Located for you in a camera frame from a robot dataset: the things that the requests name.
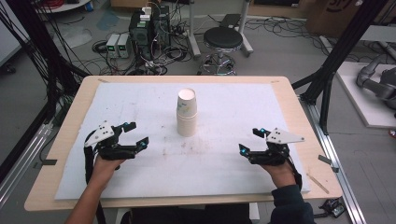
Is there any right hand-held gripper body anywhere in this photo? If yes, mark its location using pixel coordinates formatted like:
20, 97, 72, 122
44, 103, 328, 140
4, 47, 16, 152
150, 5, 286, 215
247, 127, 305, 166

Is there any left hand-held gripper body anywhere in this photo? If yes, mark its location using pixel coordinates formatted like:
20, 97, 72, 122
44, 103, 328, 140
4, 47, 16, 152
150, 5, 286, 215
84, 120, 138, 161

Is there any beige paper cup stack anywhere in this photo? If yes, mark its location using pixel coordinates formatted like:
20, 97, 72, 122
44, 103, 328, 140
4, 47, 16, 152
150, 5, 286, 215
176, 112, 199, 138

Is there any white printed paper cup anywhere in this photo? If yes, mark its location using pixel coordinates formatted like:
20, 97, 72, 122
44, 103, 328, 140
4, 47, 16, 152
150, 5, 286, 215
176, 87, 198, 119

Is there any person's left hand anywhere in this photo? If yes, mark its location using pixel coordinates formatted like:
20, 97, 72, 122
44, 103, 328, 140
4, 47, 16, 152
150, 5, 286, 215
92, 155, 127, 189

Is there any person's right hand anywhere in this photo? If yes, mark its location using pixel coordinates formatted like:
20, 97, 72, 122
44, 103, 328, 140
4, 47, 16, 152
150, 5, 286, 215
260, 161, 297, 189

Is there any white table mat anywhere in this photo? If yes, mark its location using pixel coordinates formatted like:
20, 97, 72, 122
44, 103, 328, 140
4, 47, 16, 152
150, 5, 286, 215
53, 81, 313, 201

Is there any wooden table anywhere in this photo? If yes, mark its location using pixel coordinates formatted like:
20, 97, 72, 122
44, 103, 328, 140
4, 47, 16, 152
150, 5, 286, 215
23, 75, 344, 213

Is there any grey tape strip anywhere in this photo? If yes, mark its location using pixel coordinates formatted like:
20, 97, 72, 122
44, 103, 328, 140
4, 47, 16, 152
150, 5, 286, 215
318, 154, 340, 174

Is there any thin wooden stick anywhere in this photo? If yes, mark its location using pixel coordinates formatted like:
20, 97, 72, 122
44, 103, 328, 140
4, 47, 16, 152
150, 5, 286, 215
305, 173, 331, 195

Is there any black tape strip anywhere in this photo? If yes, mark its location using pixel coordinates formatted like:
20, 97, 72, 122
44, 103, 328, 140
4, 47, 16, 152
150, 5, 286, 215
33, 159, 58, 170

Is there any grey power supply unit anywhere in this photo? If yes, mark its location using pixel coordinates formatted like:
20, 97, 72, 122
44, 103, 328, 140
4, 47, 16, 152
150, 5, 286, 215
117, 33, 132, 60
105, 33, 121, 59

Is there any small black floor device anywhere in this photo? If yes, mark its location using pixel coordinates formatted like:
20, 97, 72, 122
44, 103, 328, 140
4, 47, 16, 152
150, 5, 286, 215
313, 198, 347, 219

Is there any person's lap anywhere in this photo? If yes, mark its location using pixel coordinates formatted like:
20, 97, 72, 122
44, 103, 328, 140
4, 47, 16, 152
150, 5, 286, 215
120, 203, 254, 224

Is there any black computer tower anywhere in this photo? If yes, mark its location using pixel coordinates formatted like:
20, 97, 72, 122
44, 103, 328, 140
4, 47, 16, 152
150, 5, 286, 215
128, 5, 172, 61

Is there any white floor board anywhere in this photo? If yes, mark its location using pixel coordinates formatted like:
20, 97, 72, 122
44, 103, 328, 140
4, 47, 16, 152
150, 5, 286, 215
335, 61, 396, 130

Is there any black round stool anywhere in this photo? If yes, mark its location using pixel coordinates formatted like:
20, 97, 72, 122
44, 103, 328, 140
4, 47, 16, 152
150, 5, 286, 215
197, 25, 245, 77

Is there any white metal stand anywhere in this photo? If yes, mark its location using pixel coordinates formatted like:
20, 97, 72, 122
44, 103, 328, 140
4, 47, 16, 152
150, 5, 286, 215
186, 0, 254, 60

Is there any cardboard box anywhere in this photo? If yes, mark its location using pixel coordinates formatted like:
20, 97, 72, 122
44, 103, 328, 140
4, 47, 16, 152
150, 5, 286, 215
305, 0, 391, 39

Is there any white round table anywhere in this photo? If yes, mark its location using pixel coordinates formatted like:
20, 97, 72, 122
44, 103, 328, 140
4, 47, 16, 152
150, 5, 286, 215
36, 0, 92, 14

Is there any white panel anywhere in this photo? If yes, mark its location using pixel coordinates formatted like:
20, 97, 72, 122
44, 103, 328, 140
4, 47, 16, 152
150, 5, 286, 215
0, 0, 30, 67

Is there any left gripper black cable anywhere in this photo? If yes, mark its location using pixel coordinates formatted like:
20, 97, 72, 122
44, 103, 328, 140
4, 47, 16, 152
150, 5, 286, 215
82, 130, 97, 185

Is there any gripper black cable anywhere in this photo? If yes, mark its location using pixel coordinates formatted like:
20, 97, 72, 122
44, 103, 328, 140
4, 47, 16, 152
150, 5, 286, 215
287, 154, 304, 191
82, 130, 97, 185

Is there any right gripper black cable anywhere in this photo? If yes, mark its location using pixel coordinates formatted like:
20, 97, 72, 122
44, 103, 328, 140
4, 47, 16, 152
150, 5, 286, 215
287, 154, 304, 191

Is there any aluminium rail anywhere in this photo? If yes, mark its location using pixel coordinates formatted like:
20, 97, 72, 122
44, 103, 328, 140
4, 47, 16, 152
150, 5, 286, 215
299, 95, 369, 224
0, 123, 53, 208

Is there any tangle of floor cables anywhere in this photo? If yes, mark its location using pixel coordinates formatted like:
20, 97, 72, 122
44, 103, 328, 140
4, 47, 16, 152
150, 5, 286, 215
91, 6, 200, 77

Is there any black metal frame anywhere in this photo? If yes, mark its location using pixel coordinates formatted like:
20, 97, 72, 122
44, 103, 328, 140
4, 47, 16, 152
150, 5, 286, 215
291, 0, 396, 135
0, 0, 92, 185

